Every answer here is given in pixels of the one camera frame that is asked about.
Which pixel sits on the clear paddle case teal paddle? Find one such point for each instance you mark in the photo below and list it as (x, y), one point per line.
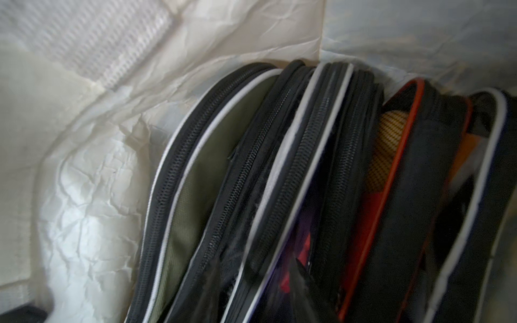
(466, 233)

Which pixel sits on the black zipper paddle case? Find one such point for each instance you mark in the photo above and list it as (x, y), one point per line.
(227, 228)

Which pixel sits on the canvas tote bag starry print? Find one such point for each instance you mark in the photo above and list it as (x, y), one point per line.
(91, 91)

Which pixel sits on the green paddle case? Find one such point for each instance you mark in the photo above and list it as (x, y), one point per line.
(187, 182)

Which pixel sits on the red trimmed paddle case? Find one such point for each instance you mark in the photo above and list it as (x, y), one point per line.
(415, 147)

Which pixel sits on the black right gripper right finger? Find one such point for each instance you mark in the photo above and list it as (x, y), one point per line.
(307, 303)

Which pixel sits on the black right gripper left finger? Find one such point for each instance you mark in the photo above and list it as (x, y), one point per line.
(207, 306)

